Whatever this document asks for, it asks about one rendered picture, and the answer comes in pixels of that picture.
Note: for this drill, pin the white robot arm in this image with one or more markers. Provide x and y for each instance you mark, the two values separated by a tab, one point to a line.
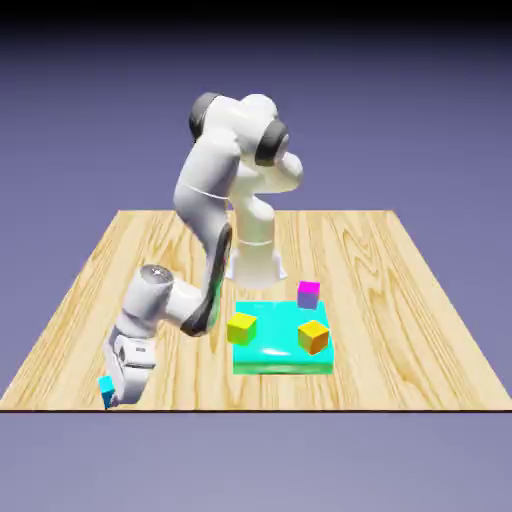
208	176

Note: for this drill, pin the small cyan cube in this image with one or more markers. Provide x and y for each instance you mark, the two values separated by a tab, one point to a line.
106	388

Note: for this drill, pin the large turquoise box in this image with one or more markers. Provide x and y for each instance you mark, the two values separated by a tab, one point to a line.
280	340

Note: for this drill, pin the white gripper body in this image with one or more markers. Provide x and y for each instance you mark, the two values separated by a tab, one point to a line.
130	380

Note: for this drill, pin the small orange cube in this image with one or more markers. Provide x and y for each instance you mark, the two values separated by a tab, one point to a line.
313	336

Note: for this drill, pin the small yellow cube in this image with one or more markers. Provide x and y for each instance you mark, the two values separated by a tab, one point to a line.
241	328

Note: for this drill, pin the small magenta cube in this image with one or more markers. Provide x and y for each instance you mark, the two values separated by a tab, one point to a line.
308	295

